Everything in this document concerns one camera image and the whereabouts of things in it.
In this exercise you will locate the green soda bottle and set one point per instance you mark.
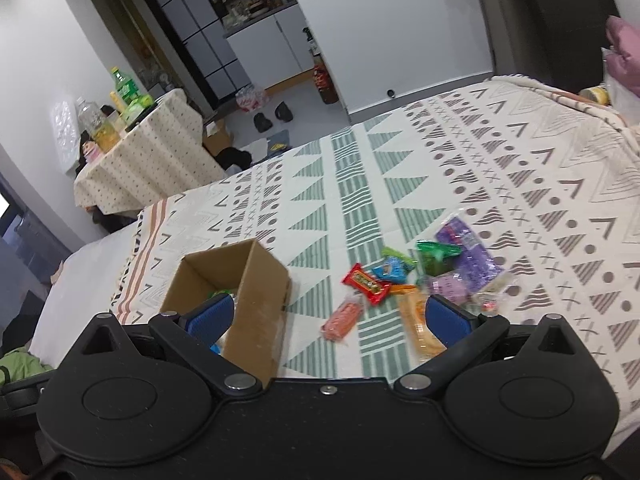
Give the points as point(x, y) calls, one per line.
point(128, 90)

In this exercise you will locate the small cardboard box on floor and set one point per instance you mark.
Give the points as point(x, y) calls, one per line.
point(216, 137)

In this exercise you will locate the dotted cream tablecloth table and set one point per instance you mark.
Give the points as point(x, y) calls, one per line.
point(161, 157)

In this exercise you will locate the dark green snack packet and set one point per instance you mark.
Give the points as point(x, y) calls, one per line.
point(437, 258)

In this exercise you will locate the pink sausage snack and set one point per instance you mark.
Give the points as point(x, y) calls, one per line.
point(343, 319)

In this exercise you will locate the light purple snack packet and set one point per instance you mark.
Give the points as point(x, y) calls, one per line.
point(451, 286)

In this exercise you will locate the clear pickled snack packet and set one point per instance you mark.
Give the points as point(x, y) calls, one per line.
point(490, 299)

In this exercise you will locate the purple cracker package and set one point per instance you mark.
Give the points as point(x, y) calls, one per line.
point(475, 264)

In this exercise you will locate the white cabinet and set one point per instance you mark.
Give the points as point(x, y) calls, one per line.
point(273, 48)

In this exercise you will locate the water bottle pack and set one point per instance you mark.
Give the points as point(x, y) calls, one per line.
point(251, 98)

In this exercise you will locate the red candy wrapper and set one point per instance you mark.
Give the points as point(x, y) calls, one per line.
point(373, 289)

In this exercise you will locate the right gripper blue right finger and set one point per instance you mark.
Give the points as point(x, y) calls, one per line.
point(446, 321)

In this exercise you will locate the orange biscuit packet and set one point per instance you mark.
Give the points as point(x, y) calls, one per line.
point(411, 303)

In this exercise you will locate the blue snack packet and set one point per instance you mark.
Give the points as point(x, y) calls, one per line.
point(391, 270)

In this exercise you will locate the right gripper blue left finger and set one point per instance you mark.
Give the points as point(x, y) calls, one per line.
point(210, 321)

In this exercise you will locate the brown cardboard box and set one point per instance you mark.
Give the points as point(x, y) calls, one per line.
point(254, 340)

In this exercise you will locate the patterned white bed blanket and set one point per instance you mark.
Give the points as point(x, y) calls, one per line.
point(547, 181)

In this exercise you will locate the black framed glass door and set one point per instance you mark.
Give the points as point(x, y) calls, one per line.
point(198, 36)

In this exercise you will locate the black slipper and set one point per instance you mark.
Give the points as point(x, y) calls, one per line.
point(262, 123)
point(283, 113)

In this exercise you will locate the clear juice bottle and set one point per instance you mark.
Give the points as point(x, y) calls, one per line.
point(96, 123)

